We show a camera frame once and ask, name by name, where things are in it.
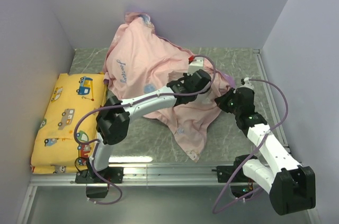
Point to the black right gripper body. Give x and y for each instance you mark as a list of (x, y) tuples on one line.
[(228, 103)]

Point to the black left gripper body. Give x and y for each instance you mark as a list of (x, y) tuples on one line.
[(186, 77)]

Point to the pink pillowcase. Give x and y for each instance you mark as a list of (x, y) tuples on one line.
[(139, 62)]

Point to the white pillow insert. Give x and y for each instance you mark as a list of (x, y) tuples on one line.
[(208, 101)]

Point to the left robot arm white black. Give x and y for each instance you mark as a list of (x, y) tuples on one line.
[(115, 117)]

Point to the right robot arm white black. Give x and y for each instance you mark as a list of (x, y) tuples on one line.
[(291, 187)]

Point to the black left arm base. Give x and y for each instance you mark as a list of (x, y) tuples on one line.
[(98, 185)]

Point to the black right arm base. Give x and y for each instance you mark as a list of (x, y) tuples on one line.
[(225, 172)]

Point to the yellow cartoon car pillow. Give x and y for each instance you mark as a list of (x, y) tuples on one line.
[(59, 146)]

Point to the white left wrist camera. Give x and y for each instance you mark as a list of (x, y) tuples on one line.
[(195, 64)]

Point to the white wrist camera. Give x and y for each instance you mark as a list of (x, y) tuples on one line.
[(195, 64), (246, 82)]

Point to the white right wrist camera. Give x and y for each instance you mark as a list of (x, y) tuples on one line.
[(246, 82)]

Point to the aluminium right side rail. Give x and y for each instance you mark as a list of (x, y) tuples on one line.
[(279, 131)]

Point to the aluminium rail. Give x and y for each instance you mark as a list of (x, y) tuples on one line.
[(279, 131), (152, 193)]

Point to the aluminium front rail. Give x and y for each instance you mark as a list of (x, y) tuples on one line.
[(152, 193)]

